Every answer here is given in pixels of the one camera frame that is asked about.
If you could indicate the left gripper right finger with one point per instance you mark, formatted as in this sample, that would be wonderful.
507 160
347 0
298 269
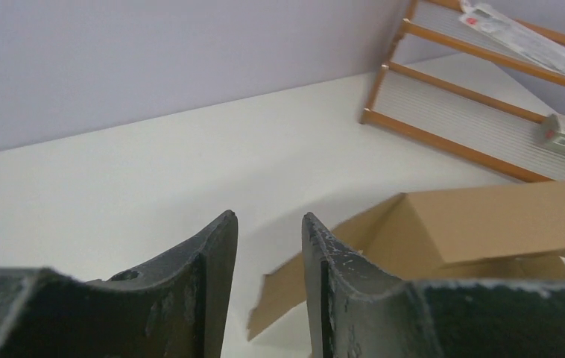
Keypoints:
357 309

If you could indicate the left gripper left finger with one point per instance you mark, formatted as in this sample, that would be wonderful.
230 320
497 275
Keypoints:
173 305

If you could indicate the brown cardboard box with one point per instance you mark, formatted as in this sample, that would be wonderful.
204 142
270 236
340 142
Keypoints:
508 231

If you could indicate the orange wooden rack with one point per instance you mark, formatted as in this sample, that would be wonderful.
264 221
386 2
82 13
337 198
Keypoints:
471 125

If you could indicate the clear plastic blister package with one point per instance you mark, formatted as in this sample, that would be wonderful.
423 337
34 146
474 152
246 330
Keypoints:
518 38

